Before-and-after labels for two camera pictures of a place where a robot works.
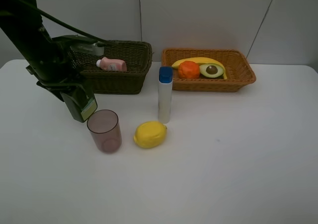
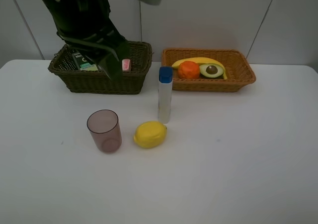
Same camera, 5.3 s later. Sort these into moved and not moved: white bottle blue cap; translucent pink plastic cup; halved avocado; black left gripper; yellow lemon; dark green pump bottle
Moved: dark green pump bottle; black left gripper
Not moved: yellow lemon; halved avocado; translucent pink plastic cup; white bottle blue cap
